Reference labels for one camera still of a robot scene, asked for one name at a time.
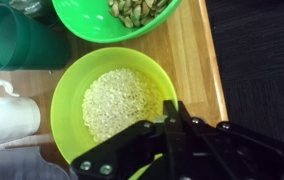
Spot yellow plastic bowl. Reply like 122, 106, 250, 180
50, 46, 179, 180

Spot white rice grains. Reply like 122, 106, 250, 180
81, 67, 165, 144

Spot pale green seeds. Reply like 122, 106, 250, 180
106, 0, 171, 29

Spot bright green plastic bowl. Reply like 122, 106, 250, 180
51, 0, 183, 44

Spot white plastic cup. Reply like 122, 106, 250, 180
0, 77, 42, 149

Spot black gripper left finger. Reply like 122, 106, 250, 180
70, 99, 183, 180

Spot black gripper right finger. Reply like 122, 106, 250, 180
177, 101, 284, 180

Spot dark green plastic cup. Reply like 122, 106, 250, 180
0, 3, 72, 72

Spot green pepper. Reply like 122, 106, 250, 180
8, 0, 53, 18

